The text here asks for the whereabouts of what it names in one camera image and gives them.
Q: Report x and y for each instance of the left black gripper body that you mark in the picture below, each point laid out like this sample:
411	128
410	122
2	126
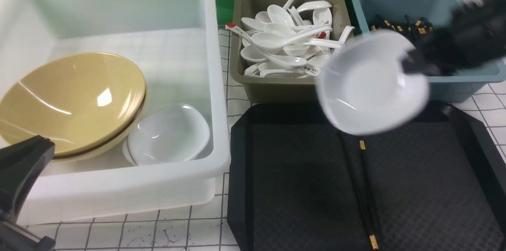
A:
20	166

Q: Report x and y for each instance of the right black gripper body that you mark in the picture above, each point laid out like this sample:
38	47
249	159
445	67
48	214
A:
475	36

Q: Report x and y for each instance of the yellow noodle bowl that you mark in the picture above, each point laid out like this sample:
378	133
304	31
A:
79	102

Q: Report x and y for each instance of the white square side dish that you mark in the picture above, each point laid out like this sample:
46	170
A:
363	89

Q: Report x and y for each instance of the black chopstick gold tip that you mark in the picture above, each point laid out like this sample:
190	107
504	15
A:
367	191

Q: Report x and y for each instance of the white soup spoon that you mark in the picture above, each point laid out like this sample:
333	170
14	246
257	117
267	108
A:
270	41

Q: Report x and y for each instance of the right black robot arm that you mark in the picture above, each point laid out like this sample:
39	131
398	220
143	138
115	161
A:
475	35

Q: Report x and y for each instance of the yellow bowl in tub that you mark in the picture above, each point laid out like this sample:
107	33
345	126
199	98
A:
107	145

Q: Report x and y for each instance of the blue chopstick bin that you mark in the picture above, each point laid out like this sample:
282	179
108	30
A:
455	88

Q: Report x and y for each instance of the pile of black chopsticks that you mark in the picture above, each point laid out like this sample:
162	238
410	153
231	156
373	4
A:
409	28

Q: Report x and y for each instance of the white spoon at bin edge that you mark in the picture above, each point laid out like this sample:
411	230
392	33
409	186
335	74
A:
345	35

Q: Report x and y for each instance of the white dish in tub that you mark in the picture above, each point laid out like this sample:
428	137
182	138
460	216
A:
176	133

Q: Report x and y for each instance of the black serving tray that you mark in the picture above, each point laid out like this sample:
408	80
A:
438	183

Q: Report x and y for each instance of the red tipped white spoon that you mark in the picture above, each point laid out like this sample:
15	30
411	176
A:
285	61

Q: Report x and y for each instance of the large white plastic tub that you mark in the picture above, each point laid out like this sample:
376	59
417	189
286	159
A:
176	45

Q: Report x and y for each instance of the olive spoon bin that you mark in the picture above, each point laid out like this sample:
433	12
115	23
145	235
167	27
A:
272	89

